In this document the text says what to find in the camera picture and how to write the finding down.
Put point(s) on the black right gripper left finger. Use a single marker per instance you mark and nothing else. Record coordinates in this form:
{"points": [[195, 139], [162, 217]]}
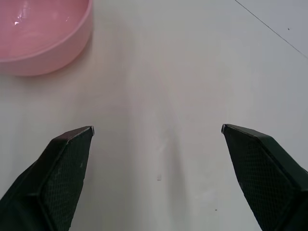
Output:
{"points": [[55, 183]]}

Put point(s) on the pink plastic bowl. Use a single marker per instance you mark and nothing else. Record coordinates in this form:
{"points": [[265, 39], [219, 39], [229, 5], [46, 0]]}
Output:
{"points": [[45, 43]]}

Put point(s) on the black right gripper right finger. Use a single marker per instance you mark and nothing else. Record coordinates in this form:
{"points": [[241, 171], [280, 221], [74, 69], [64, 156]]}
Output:
{"points": [[262, 178]]}

